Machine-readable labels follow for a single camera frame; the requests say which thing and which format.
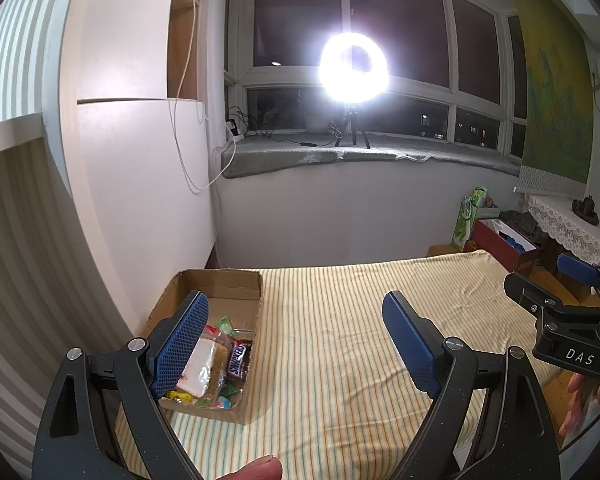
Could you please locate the cardboard box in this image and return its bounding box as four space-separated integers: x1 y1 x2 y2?
140 268 264 426

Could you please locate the dark cloth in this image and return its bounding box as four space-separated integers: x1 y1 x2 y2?
500 212 543 241

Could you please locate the white lace cloth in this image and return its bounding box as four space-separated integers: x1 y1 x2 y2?
522 192 600 268

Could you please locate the white cabinet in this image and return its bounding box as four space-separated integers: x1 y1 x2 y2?
60 0 231 341

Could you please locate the green shopping bag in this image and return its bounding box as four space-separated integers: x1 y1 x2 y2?
451 187 491 253

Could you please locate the grey windowsill mat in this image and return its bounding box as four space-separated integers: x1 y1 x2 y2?
221 132 523 181

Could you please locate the red box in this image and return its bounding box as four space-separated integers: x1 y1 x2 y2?
471 218 538 273

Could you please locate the person's right hand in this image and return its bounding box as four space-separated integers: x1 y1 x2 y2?
557 372 600 438

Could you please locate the dark figurine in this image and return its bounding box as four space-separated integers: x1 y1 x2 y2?
571 195 600 226

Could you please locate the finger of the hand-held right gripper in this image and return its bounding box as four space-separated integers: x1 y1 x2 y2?
504 271 600 322
556 252 600 308

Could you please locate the striped tablecloth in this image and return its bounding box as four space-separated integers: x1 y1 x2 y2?
115 251 563 480

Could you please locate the black cable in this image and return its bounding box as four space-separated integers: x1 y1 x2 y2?
227 105 341 148

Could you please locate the bread slice package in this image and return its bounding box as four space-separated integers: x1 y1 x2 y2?
176 330 233 406

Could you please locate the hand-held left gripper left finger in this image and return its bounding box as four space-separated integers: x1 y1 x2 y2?
31 290 211 480

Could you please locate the green wall scroll painting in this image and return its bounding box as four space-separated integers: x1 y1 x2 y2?
500 0 596 198

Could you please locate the person's left hand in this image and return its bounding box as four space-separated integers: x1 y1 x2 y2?
215 455 283 480

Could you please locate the white framed window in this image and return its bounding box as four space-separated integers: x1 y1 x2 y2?
225 0 528 161

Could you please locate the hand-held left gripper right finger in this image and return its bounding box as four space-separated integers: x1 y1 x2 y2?
382 290 562 480

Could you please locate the white cable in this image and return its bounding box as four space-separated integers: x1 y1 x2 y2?
169 0 238 192

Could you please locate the black tripod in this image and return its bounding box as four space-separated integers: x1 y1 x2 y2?
334 104 372 150

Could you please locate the mini brown chocolate bar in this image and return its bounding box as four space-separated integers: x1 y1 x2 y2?
226 339 255 381

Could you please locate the ring light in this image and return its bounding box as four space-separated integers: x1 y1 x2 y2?
318 31 392 106

